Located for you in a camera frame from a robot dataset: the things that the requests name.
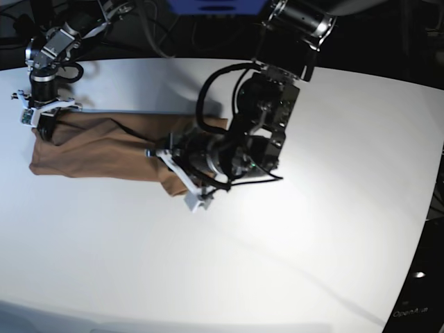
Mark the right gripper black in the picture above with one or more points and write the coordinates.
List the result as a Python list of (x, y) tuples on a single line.
[(44, 91)]

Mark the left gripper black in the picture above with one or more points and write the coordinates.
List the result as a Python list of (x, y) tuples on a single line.
[(208, 153)]

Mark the tan brown T-shirt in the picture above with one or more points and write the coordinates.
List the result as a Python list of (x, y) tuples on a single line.
[(109, 145)]

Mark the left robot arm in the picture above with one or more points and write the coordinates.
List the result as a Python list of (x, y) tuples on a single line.
[(262, 101)]

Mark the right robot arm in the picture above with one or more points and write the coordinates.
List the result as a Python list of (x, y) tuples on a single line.
[(53, 57)]

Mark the blue box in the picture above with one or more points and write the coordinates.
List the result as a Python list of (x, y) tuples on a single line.
[(217, 7)]

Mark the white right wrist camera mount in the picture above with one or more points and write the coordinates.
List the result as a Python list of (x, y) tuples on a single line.
[(33, 110)]

